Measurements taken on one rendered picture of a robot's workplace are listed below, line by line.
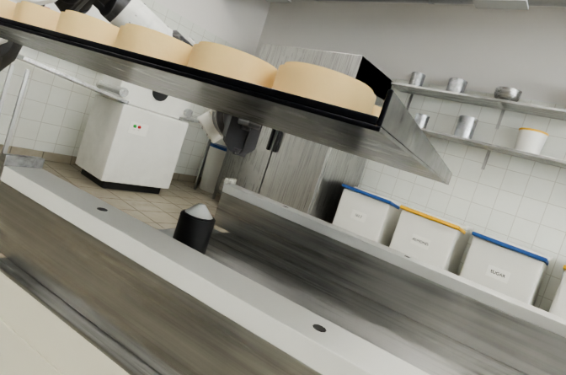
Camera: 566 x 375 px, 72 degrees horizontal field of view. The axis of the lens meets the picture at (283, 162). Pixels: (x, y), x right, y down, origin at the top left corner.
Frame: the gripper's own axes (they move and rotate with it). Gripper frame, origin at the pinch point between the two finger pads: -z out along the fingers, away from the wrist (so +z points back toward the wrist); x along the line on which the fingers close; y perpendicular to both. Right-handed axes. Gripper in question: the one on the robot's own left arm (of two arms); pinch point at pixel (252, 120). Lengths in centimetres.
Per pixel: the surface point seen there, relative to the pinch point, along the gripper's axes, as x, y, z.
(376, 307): -15.9, 13.8, -26.6
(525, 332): -12.1, 24.8, -35.2
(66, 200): -9.7, -17.7, -34.0
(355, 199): -35, 187, 284
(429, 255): -58, 234, 214
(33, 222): -12.3, -19.6, -32.1
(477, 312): -12.2, 21.7, -32.1
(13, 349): -19.6, -18.0, -35.3
